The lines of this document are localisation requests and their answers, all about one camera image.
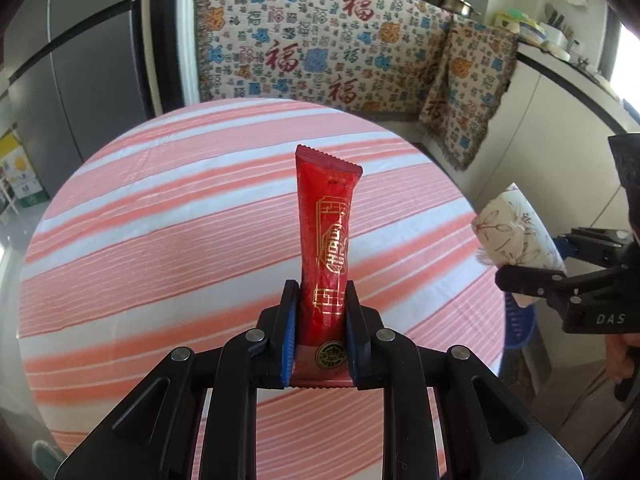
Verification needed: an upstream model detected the floral tissue pack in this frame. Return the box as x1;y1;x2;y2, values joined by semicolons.
470;182;568;309

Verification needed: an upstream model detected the red stick wrapper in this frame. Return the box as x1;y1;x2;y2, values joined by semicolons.
292;145;362;387

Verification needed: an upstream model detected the blue trash bin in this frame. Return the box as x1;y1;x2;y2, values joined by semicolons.
504;292;536;350

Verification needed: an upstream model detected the person's right hand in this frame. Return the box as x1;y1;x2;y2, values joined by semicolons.
605;333;640;384

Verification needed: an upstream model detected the pink striped tablecloth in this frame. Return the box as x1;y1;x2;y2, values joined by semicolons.
18;99;504;452

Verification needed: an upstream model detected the steel pot with lid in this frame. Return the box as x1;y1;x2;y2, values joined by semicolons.
426;0;480;18

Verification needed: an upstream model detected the patterned fu blanket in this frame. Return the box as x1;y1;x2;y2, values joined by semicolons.
194;0;518;171

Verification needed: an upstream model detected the yellow cardboard box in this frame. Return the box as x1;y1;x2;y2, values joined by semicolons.
0;132;49;208

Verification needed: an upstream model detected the grey refrigerator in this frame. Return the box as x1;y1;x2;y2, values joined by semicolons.
4;0;152;195

